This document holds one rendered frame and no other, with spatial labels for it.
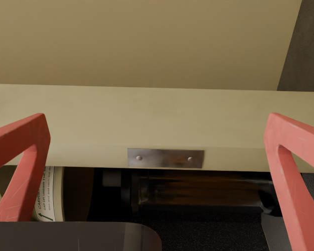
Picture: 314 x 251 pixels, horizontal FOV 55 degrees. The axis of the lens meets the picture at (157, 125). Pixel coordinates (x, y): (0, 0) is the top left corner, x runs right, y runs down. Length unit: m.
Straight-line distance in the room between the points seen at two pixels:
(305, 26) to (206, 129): 0.39
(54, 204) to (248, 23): 0.52
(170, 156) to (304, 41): 0.43
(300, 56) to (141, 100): 0.39
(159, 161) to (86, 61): 0.47
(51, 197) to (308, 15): 0.53
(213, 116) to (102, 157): 0.12
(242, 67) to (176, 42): 0.16
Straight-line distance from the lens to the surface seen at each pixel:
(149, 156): 0.28
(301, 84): 0.63
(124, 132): 0.29
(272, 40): 0.72
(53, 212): 0.39
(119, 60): 0.71
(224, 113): 0.33
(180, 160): 0.28
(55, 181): 0.38
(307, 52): 0.63
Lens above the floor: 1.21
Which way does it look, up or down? level
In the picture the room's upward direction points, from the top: 89 degrees counter-clockwise
